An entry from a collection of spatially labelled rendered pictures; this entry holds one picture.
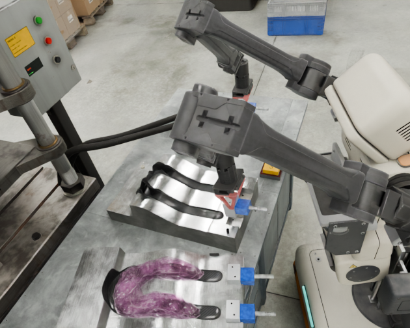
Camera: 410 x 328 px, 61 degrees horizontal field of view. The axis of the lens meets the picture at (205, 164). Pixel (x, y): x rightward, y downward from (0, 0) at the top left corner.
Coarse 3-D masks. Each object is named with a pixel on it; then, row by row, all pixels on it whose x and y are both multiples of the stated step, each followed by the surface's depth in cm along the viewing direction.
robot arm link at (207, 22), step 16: (192, 0) 88; (192, 16) 87; (208, 16) 85; (192, 32) 89; (208, 32) 86; (224, 32) 87; (240, 32) 89; (240, 48) 91; (256, 48) 91; (272, 48) 92; (272, 64) 94; (288, 64) 94; (304, 64) 96; (320, 64) 96; (288, 80) 100; (304, 96) 103
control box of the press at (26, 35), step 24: (0, 0) 125; (24, 0) 125; (0, 24) 118; (24, 24) 126; (48, 24) 136; (24, 48) 128; (48, 48) 137; (24, 72) 129; (48, 72) 139; (72, 72) 151; (48, 96) 141; (72, 144) 166
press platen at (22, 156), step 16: (0, 144) 136; (16, 144) 134; (32, 144) 134; (64, 144) 134; (0, 160) 129; (16, 160) 127; (32, 160) 127; (48, 160) 131; (0, 176) 122; (16, 176) 127; (0, 192) 122
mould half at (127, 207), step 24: (144, 168) 141; (192, 168) 131; (120, 192) 133; (168, 192) 122; (192, 192) 125; (120, 216) 127; (144, 216) 120; (168, 216) 117; (192, 216) 117; (192, 240) 119; (216, 240) 113; (240, 240) 115
